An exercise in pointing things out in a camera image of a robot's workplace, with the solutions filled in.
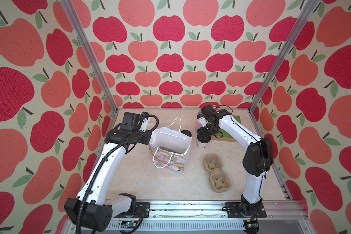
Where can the left aluminium frame post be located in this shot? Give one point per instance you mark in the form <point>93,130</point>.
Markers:
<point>90,55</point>

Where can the aluminium frame post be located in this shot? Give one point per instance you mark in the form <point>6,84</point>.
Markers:
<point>299,24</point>
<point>90,55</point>

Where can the cardboard two-cup carrier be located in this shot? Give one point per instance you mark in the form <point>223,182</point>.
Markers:
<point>218,179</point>

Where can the green napkin stack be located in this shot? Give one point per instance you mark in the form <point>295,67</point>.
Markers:
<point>229,126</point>

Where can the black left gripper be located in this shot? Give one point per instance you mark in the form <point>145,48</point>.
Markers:
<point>146,137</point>

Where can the right aluminium frame post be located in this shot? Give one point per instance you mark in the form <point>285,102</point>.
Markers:
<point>299,24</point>

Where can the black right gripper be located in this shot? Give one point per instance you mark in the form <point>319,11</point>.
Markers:
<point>204,138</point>

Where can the pink utensil holder cup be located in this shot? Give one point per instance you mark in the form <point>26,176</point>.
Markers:
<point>199,124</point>

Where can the cartoon animal gift bag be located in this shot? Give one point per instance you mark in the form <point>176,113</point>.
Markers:
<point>170,149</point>

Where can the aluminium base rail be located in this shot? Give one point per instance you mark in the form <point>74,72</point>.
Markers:
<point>223,217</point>

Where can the white paper cup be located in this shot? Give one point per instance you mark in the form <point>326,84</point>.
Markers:
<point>202,145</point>

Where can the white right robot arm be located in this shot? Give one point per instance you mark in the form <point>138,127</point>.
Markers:
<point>257,160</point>

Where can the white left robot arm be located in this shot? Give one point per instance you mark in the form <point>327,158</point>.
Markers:
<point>89,209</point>

